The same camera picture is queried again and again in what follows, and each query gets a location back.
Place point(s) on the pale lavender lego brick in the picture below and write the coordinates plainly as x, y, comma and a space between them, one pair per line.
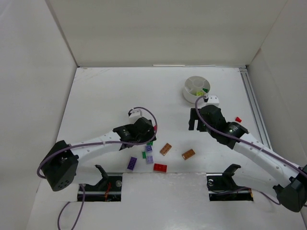
149, 159

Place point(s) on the white round divided container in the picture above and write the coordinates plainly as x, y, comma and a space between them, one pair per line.
195, 83

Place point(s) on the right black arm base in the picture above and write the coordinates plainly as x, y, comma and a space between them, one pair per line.
222, 187

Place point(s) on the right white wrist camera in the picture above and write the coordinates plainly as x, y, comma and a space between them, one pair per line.
211, 100

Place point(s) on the dark purple lego brick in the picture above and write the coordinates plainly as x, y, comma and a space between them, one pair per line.
132, 163

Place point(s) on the brown orange lego plate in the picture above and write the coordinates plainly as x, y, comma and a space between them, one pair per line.
188, 154

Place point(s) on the light purple lego brick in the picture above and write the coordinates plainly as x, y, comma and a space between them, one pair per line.
148, 148

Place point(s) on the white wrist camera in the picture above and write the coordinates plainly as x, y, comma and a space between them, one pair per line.
211, 100
135, 113

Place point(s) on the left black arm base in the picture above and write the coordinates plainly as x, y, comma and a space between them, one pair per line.
97, 185

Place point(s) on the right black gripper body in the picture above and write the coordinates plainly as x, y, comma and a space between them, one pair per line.
196, 117

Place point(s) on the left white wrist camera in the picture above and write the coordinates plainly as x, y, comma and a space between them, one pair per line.
135, 113

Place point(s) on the red rectangular lego brick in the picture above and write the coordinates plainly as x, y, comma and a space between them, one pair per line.
160, 168

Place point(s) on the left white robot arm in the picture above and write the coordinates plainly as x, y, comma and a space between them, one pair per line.
64, 164

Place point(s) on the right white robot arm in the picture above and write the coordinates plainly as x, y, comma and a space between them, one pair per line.
287, 182

